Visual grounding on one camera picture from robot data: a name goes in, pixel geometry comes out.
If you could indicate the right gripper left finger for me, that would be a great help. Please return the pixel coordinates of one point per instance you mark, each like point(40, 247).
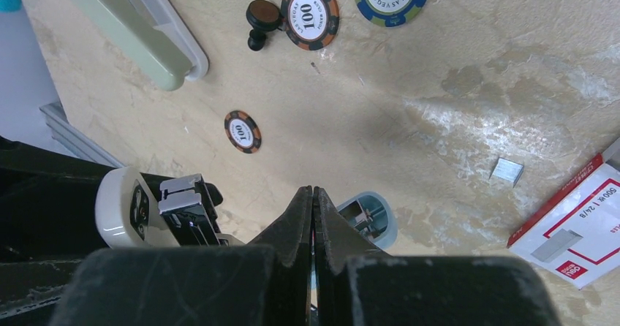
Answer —
point(265, 282)

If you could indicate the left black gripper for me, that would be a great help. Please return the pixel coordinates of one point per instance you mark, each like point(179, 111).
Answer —
point(61, 221)

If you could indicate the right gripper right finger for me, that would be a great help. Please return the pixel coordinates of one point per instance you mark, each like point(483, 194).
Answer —
point(360, 284)

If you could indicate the blue stapler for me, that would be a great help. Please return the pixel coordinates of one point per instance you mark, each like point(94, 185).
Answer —
point(193, 212)

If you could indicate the silver staple strip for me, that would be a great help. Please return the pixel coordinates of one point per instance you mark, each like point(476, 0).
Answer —
point(507, 170)

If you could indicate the green stapler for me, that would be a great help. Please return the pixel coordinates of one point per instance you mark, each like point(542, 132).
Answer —
point(153, 35)

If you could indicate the orange poker chip lower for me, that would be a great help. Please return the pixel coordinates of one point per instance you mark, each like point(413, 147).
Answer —
point(242, 131)

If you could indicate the orange poker chip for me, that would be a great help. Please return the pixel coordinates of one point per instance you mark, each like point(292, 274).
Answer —
point(310, 24)
point(242, 131)

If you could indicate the small black knob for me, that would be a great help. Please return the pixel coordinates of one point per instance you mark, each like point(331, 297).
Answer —
point(264, 17)

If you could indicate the orange poker chip upper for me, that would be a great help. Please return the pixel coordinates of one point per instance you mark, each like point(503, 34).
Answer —
point(310, 24)

